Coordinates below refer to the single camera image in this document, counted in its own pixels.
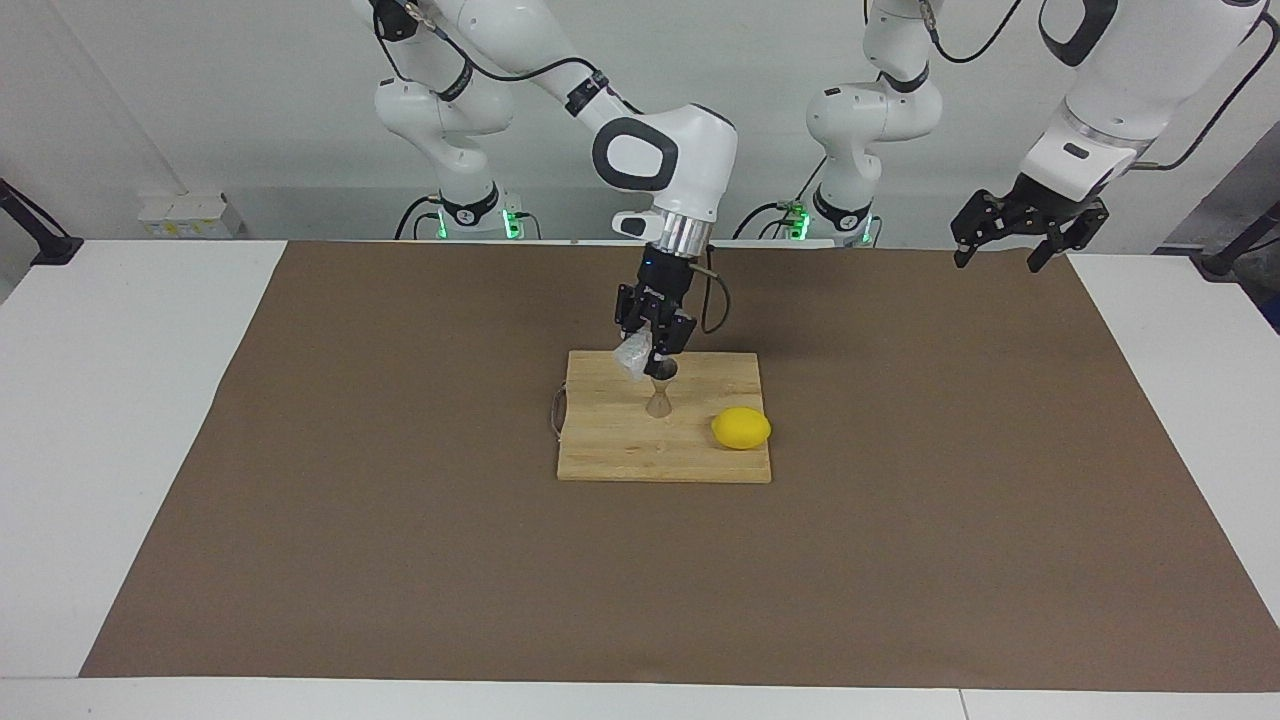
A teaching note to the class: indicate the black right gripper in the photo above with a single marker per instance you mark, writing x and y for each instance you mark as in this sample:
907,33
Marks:
665,290

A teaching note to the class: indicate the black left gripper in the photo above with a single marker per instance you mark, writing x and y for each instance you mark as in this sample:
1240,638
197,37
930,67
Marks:
1033,205

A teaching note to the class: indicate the small clear glass cup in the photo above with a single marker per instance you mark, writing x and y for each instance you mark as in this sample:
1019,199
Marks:
632,358

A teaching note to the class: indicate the steel double jigger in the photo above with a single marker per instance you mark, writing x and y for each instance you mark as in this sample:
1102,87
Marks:
660,405

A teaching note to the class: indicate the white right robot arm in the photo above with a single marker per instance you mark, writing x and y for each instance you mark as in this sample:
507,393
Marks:
660,150

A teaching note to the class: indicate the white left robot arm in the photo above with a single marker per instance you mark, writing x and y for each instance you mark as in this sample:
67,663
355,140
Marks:
1150,60

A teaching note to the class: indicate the yellow lemon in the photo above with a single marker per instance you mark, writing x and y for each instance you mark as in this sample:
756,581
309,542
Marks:
741,428

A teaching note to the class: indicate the black stand leg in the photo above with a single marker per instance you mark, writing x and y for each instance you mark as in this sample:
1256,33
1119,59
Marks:
1225,262
55,248

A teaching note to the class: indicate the brown paper table mat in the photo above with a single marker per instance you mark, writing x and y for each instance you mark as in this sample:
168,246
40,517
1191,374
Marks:
640,580

